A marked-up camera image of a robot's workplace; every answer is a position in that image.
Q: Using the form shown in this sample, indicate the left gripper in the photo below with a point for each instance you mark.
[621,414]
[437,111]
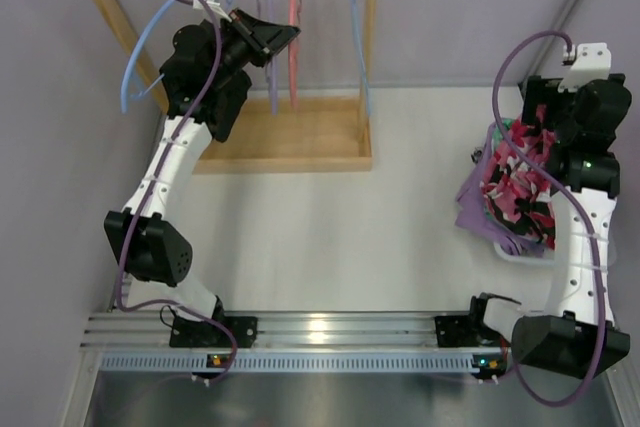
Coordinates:
[248,34]

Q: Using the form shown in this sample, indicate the lilac plastic hanger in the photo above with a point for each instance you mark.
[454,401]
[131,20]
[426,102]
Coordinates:
[271,68]

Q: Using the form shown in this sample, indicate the light blue plastic hanger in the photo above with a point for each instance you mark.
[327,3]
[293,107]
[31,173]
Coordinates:
[133,88]

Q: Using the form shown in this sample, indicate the pink camouflage trousers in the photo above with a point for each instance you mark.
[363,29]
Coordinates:
[516,196]

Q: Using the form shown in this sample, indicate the black trousers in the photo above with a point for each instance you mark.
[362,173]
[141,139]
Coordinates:
[227,104]

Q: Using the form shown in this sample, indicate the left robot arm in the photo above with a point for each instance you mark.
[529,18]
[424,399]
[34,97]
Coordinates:
[207,85]

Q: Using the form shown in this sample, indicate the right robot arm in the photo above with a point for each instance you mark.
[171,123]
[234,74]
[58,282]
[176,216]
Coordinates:
[575,334]

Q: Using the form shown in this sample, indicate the pink plastic hanger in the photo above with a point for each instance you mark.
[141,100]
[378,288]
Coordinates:
[294,18]

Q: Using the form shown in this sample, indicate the wooden clothes rack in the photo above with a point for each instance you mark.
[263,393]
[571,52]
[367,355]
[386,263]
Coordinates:
[328,134]

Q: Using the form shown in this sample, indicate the purple garment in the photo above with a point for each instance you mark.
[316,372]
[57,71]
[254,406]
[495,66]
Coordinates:
[473,216]

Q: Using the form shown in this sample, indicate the white plastic basket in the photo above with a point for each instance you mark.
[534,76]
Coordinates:
[545,261]

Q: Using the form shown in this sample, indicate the thin blue wire hanger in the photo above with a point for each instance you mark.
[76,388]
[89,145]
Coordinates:
[359,49]

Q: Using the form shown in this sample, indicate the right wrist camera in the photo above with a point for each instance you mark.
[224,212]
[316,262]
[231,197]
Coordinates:
[586,62]

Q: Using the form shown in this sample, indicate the aluminium mounting rail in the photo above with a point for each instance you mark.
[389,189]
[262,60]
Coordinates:
[294,342]

